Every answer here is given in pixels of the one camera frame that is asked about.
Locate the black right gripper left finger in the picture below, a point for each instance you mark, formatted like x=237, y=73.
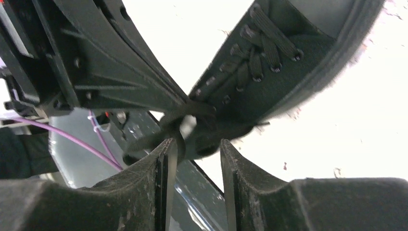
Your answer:
x=139, y=198

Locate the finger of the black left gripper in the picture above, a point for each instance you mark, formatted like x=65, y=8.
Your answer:
x=102, y=61

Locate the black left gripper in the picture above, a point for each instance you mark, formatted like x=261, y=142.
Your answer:
x=36, y=63

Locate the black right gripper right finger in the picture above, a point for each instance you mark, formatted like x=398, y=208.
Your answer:
x=255, y=200

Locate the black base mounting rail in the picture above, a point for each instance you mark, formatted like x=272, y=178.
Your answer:
x=198, y=204

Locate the black canvas sneaker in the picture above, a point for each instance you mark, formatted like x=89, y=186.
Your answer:
x=327, y=32

